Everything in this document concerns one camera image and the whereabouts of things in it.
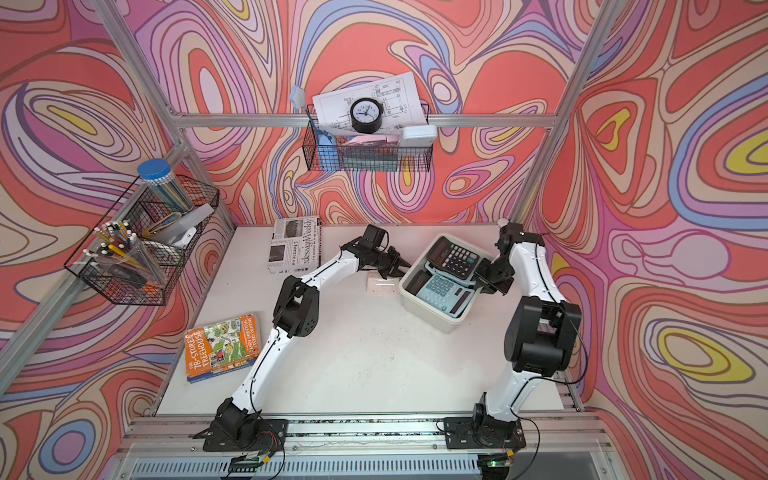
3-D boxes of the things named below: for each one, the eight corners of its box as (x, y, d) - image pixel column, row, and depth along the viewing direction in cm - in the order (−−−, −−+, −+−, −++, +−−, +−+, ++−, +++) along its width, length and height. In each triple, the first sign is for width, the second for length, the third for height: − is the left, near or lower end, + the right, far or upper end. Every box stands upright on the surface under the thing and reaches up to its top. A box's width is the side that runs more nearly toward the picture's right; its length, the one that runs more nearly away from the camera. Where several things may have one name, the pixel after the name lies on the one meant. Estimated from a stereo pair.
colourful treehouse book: (194, 382, 84) (181, 375, 79) (196, 341, 92) (185, 331, 87) (263, 359, 88) (255, 350, 83) (260, 321, 96) (252, 311, 91)
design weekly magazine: (269, 274, 107) (265, 267, 104) (276, 227, 123) (273, 219, 120) (320, 269, 109) (318, 261, 105) (320, 222, 125) (318, 214, 121)
